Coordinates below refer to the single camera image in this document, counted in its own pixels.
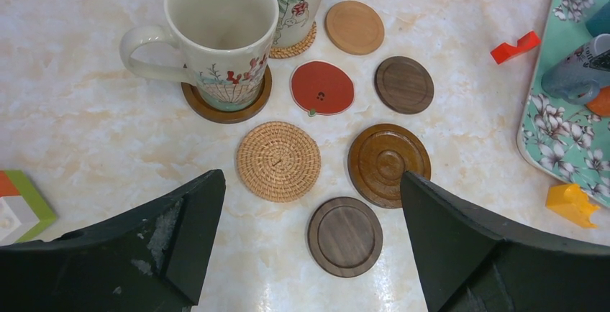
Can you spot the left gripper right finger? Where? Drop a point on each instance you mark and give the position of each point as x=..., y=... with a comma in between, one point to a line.
x=471, y=259

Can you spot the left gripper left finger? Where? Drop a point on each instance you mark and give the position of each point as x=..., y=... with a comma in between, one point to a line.
x=150, y=258

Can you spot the dark woven coaster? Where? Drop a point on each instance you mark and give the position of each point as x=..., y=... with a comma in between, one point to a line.
x=345, y=237

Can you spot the large brown wooden saucer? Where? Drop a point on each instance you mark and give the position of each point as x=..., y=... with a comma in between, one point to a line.
x=379, y=156

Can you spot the cork coaster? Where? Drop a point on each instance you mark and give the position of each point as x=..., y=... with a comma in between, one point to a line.
x=278, y=161

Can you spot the medium brown round coaster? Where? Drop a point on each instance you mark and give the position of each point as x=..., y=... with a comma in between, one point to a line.
x=205, y=110

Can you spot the dark walnut coaster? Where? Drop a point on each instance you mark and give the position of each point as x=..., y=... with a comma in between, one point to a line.
x=404, y=85

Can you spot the small grey cup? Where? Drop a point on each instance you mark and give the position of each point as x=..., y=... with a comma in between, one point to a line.
x=579, y=78

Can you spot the red round coaster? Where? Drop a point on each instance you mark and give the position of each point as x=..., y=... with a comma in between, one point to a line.
x=321, y=88

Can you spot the woven rattan coaster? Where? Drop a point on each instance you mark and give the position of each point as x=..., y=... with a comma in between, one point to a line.
x=297, y=49

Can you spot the cream seashell mug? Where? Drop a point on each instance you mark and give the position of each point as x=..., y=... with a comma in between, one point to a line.
x=226, y=45

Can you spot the light wood coaster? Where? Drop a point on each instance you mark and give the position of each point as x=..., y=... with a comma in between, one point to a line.
x=354, y=27

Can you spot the orange plastic cup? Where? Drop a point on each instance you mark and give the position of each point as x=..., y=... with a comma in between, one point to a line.
x=601, y=104

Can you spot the yellow toy block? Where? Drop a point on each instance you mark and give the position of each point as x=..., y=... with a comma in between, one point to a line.
x=570, y=202

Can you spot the orange toy block piece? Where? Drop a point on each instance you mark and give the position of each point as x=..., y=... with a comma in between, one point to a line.
x=24, y=212

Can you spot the green patterned tray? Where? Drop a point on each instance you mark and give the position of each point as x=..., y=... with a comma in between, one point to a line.
x=564, y=140

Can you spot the orange toy handle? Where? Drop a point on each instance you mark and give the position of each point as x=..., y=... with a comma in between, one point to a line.
x=505, y=51

